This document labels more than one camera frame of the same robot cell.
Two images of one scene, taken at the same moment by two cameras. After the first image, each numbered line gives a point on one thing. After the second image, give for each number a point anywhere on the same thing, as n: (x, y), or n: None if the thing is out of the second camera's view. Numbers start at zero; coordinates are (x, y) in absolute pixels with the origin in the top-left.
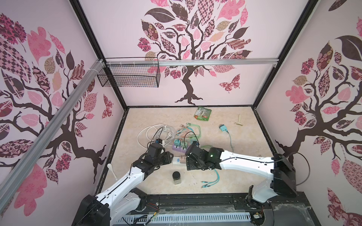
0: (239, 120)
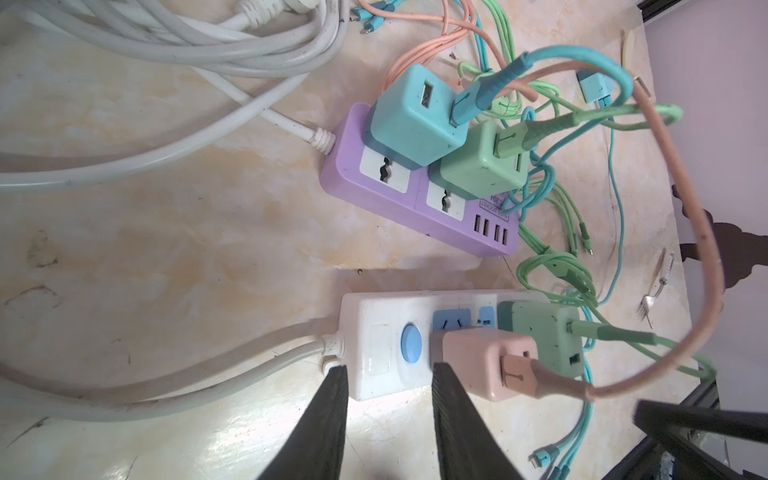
0: (627, 49)
